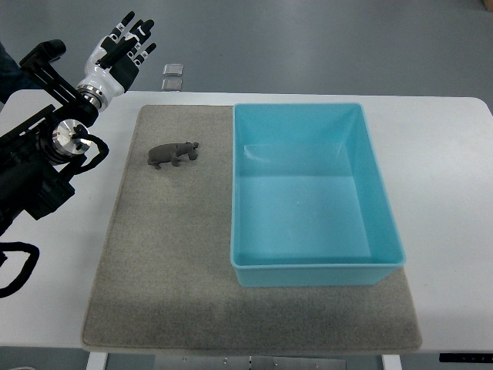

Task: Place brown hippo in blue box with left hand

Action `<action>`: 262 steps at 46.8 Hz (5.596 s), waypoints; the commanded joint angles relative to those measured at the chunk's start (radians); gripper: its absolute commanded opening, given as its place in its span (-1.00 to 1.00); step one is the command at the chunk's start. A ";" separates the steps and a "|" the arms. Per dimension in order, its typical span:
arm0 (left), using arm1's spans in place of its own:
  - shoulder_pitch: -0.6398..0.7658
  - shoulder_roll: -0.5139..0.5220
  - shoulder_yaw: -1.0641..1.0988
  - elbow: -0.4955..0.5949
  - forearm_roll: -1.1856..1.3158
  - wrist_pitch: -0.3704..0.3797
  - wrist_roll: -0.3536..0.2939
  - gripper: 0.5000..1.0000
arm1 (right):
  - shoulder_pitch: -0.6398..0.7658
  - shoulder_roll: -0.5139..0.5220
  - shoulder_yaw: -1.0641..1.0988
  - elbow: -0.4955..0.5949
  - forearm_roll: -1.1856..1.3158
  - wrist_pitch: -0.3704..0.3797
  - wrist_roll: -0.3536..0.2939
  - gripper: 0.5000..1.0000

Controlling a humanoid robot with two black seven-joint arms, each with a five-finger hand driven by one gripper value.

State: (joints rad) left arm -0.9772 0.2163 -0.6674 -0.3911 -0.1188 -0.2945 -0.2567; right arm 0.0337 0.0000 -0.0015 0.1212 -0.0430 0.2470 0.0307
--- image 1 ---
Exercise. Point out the grey felt mat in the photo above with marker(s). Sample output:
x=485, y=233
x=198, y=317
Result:
x=165, y=281

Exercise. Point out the blue plastic box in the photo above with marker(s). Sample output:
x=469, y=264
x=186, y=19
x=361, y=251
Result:
x=309, y=206

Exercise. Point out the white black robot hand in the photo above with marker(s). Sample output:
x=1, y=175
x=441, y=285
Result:
x=115, y=62

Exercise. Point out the lower metal floor plate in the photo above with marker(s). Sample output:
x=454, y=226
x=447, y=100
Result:
x=172, y=85

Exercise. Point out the black table control panel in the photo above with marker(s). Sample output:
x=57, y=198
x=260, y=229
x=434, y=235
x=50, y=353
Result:
x=478, y=358

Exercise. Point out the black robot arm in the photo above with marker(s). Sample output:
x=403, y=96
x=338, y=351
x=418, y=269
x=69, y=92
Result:
x=40, y=156

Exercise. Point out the brown hippo toy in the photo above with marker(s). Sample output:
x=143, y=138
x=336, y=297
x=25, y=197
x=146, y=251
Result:
x=171, y=153

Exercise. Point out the metal table frame bracket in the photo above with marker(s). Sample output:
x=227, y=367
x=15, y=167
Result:
x=245, y=362

